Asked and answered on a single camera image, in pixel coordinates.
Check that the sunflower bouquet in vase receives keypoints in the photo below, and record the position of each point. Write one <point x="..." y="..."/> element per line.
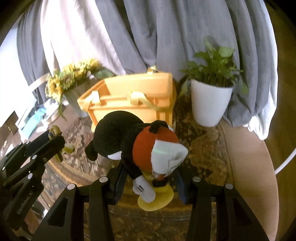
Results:
<point x="71" y="76"/>

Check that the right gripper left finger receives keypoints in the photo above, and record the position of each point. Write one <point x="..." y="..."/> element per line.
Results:
<point x="65" y="219"/>

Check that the small yellow toy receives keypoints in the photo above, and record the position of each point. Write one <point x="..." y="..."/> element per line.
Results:
<point x="58" y="145"/>

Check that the mickey mouse plush toy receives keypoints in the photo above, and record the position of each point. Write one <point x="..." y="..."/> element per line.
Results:
<point x="150" y="152"/>

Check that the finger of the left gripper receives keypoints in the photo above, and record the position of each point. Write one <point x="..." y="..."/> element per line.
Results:
<point x="38" y="158"/>
<point x="19" y="154"/>

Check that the grey curtain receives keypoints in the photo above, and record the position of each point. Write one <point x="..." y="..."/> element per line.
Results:
<point x="166" y="34"/>

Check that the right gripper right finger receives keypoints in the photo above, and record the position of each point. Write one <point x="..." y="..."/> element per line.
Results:
<point x="235" y="219"/>

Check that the beige curtain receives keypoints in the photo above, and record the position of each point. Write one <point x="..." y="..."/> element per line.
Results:
<point x="73" y="31"/>

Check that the potted plant white pot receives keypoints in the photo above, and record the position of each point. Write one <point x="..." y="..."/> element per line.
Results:
<point x="212" y="81"/>

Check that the blue folded cloth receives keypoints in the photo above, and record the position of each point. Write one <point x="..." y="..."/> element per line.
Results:
<point x="32" y="123"/>

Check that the orange plastic storage crate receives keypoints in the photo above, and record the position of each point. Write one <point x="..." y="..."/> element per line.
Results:
<point x="150" y="96"/>

